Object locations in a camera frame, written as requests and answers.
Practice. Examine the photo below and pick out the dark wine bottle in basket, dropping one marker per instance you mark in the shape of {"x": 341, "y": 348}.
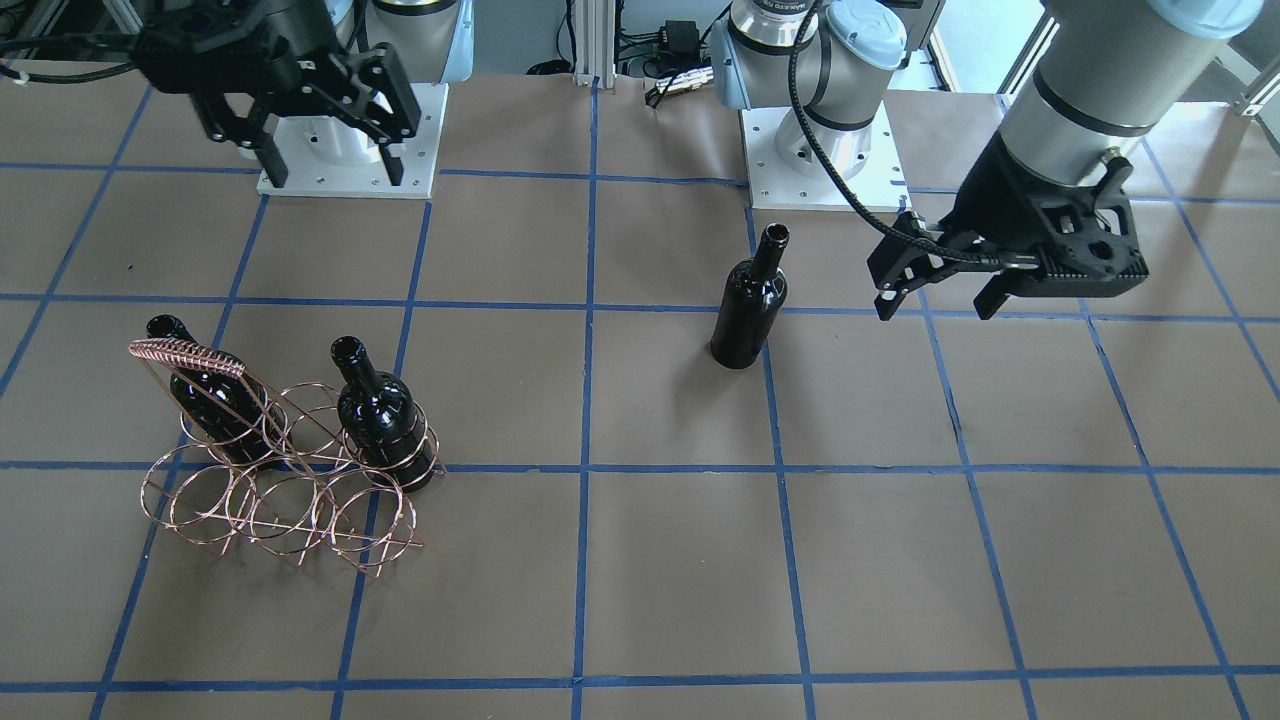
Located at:
{"x": 381, "y": 419}

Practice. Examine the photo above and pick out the dark wine bottle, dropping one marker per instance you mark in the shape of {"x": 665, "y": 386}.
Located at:
{"x": 381, "y": 419}
{"x": 755, "y": 291}

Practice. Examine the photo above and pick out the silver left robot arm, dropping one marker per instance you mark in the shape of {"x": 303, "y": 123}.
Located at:
{"x": 1074, "y": 95}

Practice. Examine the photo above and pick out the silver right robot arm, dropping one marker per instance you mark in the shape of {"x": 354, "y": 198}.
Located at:
{"x": 433, "y": 39}

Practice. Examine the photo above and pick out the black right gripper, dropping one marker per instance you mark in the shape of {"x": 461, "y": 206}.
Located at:
{"x": 262, "y": 52}

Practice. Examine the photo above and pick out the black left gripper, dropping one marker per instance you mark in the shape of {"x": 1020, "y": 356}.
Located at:
{"x": 985, "y": 198}

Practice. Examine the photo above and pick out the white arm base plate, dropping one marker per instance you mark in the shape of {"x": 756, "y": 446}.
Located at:
{"x": 326, "y": 158}
{"x": 785, "y": 174}

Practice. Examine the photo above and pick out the copper wire wine basket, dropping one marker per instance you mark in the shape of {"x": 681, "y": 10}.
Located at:
{"x": 316, "y": 494}

